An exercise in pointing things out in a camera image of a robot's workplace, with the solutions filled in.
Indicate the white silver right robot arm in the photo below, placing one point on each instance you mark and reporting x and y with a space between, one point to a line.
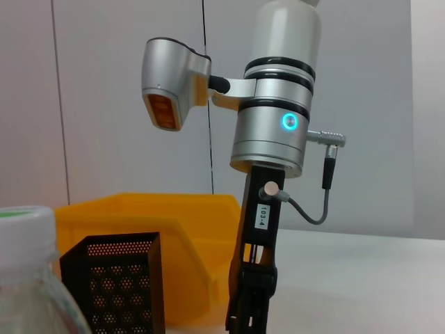
278 104

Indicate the clear green-label water bottle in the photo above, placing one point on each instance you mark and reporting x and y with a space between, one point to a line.
28 278

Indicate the silver right camera bracket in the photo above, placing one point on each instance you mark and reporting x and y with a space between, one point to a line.
240 88

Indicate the yellow plastic storage bin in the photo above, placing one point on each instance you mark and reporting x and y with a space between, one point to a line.
194 250

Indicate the black mesh pen holder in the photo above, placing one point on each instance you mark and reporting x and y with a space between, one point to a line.
114 285

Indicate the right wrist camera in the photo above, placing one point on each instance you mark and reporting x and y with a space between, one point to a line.
167 80

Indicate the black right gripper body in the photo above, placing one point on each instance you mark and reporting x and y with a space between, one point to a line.
262 236

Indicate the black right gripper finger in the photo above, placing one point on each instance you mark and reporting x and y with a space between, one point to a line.
262 299
238 309

